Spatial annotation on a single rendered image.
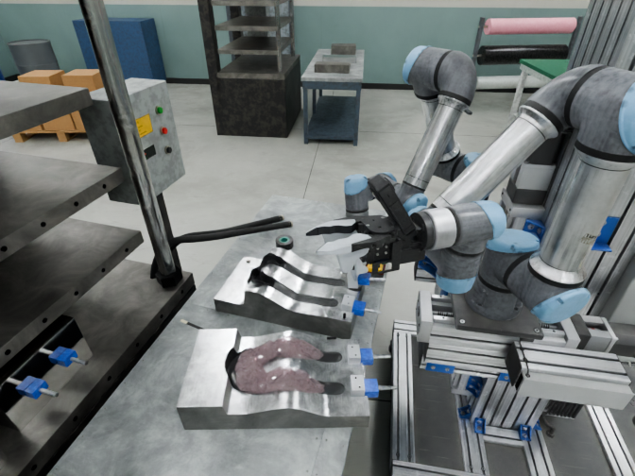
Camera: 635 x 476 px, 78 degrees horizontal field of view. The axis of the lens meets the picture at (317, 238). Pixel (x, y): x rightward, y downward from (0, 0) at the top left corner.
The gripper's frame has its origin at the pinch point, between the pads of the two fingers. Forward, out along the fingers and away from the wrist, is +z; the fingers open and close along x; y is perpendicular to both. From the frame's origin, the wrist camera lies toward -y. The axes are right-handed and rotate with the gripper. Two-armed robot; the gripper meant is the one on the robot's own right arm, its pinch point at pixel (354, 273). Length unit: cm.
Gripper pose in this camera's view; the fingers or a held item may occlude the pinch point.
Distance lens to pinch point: 139.2
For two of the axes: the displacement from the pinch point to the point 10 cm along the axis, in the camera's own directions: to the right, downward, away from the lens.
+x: 2.8, -4.3, 8.6
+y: 9.5, 0.4, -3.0
